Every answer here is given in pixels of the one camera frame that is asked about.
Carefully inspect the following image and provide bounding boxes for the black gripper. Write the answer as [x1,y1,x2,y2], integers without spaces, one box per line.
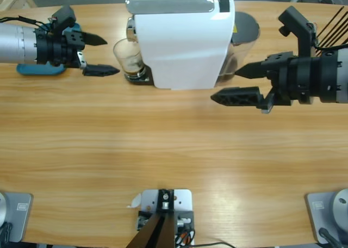
[34,29,121,77]
[210,52,338,114]

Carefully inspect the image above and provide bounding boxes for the clear drinking glass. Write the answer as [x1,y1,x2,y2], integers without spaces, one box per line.
[113,38,145,79]

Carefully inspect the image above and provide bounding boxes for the chrome coffee machine lever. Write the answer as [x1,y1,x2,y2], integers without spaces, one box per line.
[125,0,218,15]

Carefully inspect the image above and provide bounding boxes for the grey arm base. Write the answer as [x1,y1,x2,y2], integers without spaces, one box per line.
[304,188,348,245]
[0,192,34,243]

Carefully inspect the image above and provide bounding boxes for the white coffee machine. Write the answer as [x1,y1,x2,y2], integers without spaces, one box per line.
[124,0,236,91]

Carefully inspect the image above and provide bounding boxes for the teal plastic tray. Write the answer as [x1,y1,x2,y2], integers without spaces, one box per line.
[16,23,82,77]

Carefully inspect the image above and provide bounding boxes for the metal drip tray grille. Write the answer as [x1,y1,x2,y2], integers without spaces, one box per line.
[124,65,154,86]

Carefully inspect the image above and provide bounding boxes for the black capsule holder with rods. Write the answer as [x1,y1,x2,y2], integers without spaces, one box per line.
[316,5,348,49]

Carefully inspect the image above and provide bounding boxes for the white paper tag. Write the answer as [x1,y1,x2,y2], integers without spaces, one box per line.
[126,193,142,209]

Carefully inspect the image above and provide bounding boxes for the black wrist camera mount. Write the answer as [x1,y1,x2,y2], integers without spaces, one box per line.
[50,5,77,35]
[277,5,318,59]

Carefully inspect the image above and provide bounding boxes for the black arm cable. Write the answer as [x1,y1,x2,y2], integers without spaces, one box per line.
[0,15,52,28]
[312,42,348,52]

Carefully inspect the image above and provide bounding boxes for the thin black mount wires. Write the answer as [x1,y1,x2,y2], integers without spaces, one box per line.
[175,228,196,246]

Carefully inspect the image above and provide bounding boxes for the thick black cable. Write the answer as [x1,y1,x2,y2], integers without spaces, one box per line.
[194,241,232,248]

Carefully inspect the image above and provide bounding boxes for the black base cable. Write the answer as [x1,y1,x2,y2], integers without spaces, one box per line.
[0,222,14,245]
[318,227,345,248]

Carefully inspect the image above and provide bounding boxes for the dark aluminium post with bracket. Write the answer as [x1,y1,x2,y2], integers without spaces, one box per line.
[127,188,175,248]

